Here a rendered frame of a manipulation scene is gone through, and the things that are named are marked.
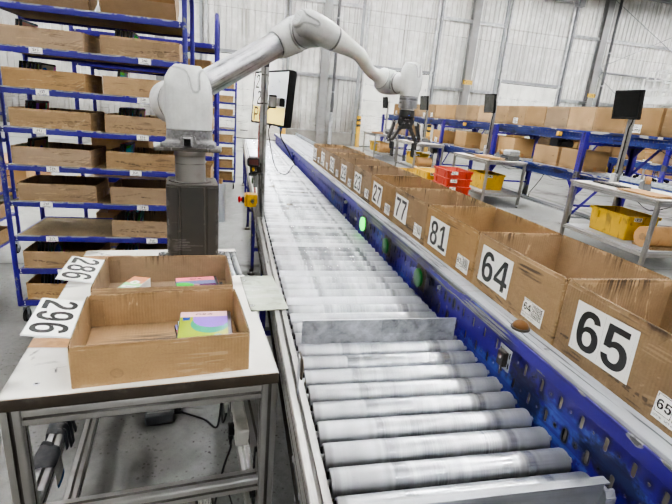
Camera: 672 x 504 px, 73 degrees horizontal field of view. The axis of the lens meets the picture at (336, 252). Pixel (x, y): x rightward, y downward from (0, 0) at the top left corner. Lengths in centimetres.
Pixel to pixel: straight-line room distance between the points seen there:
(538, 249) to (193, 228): 117
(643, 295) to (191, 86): 144
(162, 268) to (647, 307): 141
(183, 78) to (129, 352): 95
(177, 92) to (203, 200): 37
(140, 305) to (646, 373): 118
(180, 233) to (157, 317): 44
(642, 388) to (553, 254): 69
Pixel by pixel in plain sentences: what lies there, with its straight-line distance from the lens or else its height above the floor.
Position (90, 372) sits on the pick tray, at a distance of 114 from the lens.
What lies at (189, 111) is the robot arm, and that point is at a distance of 167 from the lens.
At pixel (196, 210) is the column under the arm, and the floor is 99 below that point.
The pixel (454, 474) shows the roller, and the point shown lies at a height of 74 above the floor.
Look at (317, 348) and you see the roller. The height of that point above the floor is 75.
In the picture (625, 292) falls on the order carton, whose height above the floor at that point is 102.
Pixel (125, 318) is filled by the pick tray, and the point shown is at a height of 78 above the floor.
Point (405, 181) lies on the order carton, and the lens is 259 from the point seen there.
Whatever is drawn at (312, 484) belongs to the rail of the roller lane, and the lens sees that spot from 89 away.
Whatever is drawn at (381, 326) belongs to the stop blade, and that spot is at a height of 79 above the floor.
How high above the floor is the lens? 137
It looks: 17 degrees down
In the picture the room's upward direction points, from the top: 5 degrees clockwise
